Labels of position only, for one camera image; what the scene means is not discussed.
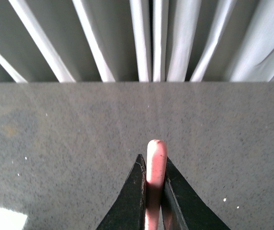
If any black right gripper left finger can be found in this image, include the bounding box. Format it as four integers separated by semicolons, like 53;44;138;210
97;154;147;230

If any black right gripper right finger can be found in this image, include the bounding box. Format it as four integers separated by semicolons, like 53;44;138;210
161;159;229;230

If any pink chopstick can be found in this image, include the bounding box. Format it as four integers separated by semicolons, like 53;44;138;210
145;139;168;230

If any grey pleated curtain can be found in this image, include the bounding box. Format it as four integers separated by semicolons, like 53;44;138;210
0;0;274;83

